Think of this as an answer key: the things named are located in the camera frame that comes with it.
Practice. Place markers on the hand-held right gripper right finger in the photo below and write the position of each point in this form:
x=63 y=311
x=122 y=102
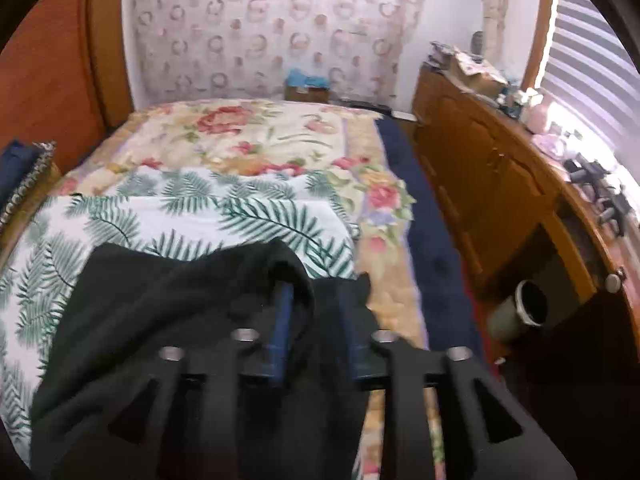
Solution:
x=359 y=360

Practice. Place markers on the open cardboard box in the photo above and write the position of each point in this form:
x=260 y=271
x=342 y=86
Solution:
x=475 y=80

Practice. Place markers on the dark grey vase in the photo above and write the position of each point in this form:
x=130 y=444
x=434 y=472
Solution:
x=478 y=44

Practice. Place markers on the floral blanket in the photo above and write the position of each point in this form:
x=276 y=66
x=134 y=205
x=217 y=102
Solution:
x=240 y=135

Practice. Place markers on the patterned fabric pouch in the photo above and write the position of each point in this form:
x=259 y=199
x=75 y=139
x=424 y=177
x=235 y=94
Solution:
x=441 y=55

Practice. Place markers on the folded navy medallion-print garment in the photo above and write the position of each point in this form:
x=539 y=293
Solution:
x=30 y=180

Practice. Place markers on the black tool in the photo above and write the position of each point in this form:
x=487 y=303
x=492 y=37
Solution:
x=615 y=210
x=585 y=170

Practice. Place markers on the grey-green cup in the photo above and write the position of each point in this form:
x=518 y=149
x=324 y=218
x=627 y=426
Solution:
x=505 y=317

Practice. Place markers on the beige tied curtain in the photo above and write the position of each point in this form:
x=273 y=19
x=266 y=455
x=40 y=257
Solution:
x=502 y=5

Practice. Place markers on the striped window blinds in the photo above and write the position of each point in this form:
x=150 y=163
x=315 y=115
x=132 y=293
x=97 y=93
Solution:
x=590 y=60

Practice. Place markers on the wooden cabinet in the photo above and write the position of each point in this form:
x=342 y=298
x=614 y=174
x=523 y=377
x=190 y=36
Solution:
x=475 y=160

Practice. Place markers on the pink container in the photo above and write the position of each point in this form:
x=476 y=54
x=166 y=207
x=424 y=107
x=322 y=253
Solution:
x=535 y=116

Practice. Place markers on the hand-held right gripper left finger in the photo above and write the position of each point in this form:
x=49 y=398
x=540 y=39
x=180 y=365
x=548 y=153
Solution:
x=282 y=320

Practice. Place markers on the cardboard box by curtain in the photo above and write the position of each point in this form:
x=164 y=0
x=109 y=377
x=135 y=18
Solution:
x=307 y=94

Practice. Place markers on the navy quilt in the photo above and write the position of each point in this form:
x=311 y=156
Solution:
x=430 y=220

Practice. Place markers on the folded mustard patterned garment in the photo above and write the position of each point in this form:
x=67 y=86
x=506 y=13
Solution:
x=35 y=205

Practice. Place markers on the blue plastic bag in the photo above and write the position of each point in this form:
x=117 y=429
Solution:
x=305 y=77

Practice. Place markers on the leaf-print bed sheet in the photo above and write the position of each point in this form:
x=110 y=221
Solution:
x=150 y=215

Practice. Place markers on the black t-shirt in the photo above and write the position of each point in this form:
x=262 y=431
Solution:
x=175 y=300

